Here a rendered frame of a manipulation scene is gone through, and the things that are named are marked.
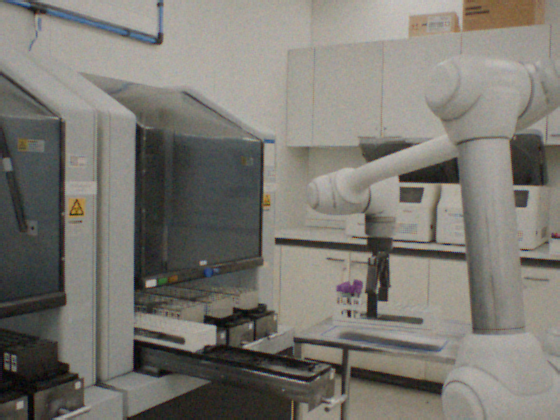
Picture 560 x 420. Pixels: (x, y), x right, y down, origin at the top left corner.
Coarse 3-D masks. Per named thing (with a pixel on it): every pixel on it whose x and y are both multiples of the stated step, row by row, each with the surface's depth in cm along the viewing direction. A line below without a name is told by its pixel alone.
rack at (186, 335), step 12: (144, 324) 171; (156, 324) 171; (168, 324) 171; (180, 324) 172; (192, 324) 172; (144, 336) 173; (156, 336) 178; (168, 336) 179; (180, 336) 177; (192, 336) 162; (204, 336) 165; (192, 348) 162
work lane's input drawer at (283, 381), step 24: (144, 360) 169; (168, 360) 164; (192, 360) 160; (216, 360) 157; (240, 360) 160; (264, 360) 160; (288, 360) 159; (240, 384) 152; (264, 384) 149; (288, 384) 145; (312, 384) 144; (312, 408) 144
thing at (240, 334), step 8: (232, 320) 198; (240, 320) 199; (248, 320) 201; (224, 328) 193; (232, 328) 193; (240, 328) 196; (248, 328) 200; (232, 336) 193; (240, 336) 197; (248, 336) 201; (232, 344) 193; (240, 344) 197; (248, 344) 194; (256, 344) 197
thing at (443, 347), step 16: (448, 320) 203; (304, 336) 179; (320, 336) 179; (336, 336) 180; (352, 336) 180; (368, 336) 181; (384, 336) 181; (400, 336) 181; (416, 336) 182; (432, 336) 182; (448, 336) 182; (304, 352) 181; (368, 352) 170; (384, 352) 168; (400, 352) 166; (416, 352) 165; (432, 352) 165; (448, 352) 165
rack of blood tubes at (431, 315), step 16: (336, 304) 180; (384, 304) 180; (400, 304) 181; (416, 304) 180; (352, 320) 178; (368, 320) 176; (384, 320) 184; (400, 320) 182; (416, 320) 180; (432, 320) 168
